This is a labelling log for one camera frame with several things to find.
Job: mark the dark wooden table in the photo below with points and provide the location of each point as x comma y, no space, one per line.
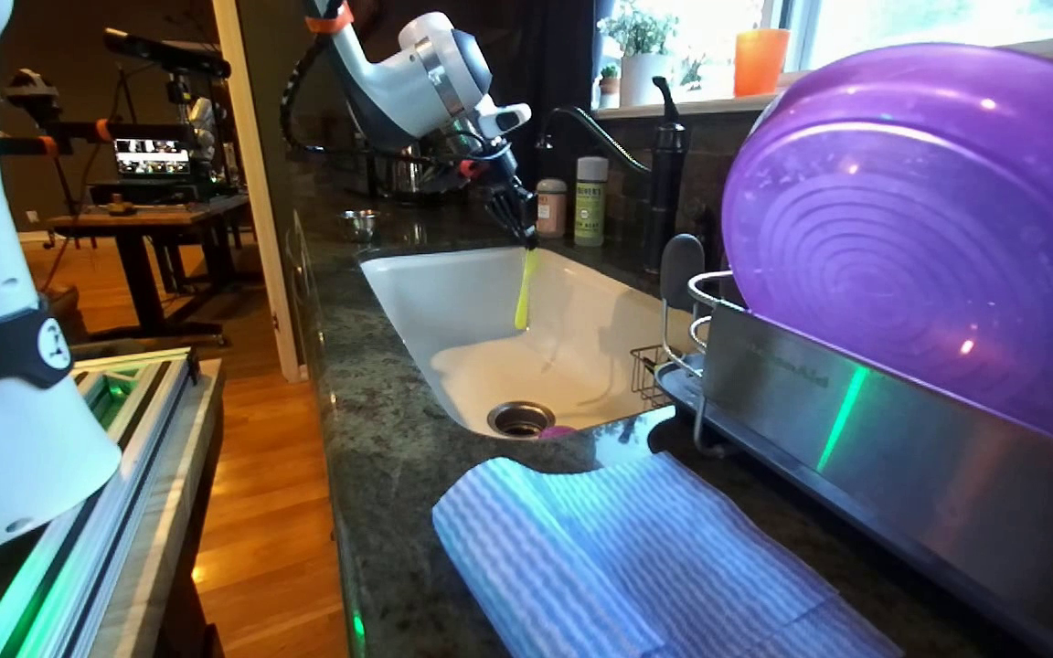
145,226

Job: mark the open laptop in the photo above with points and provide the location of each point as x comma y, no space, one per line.
148,168

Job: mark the green label soap bottle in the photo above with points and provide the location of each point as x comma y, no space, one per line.
590,207

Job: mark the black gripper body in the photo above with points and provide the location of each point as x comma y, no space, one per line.
488,158

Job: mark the white door frame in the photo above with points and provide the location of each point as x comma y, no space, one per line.
256,196

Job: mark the plant in white pot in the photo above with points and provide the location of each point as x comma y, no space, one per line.
636,68

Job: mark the black stand with orange clamps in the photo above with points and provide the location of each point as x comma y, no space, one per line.
38,129

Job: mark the metal dish rack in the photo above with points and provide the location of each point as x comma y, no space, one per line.
915,452

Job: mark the kitchen window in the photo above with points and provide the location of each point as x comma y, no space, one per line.
915,25

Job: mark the purple plastic plate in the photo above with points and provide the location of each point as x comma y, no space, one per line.
928,244

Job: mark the yellow plastic knife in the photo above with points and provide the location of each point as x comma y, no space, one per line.
523,296

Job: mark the orange plastic cup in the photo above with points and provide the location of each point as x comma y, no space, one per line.
761,64

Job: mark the black camera on tripod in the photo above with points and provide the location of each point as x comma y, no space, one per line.
164,57

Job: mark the white sink basin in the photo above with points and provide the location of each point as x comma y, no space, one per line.
490,353

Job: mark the blue striped cloth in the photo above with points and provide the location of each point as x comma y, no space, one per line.
636,560

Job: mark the metal robot mounting stand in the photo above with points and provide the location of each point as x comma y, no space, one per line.
148,488

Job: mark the orange label soap bottle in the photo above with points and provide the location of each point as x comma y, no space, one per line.
552,211

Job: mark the dark metal water faucet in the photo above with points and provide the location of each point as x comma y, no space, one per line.
664,186

